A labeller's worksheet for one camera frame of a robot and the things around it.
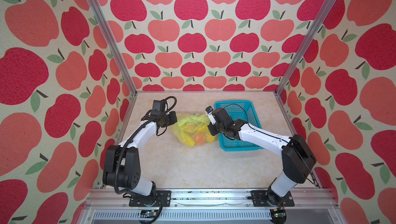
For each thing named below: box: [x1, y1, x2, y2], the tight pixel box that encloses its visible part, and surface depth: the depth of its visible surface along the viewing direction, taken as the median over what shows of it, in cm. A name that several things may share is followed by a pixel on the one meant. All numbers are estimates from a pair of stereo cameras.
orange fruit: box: [195, 133, 205, 146], surface depth 90 cm
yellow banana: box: [179, 132, 195, 147], surface depth 90 cm
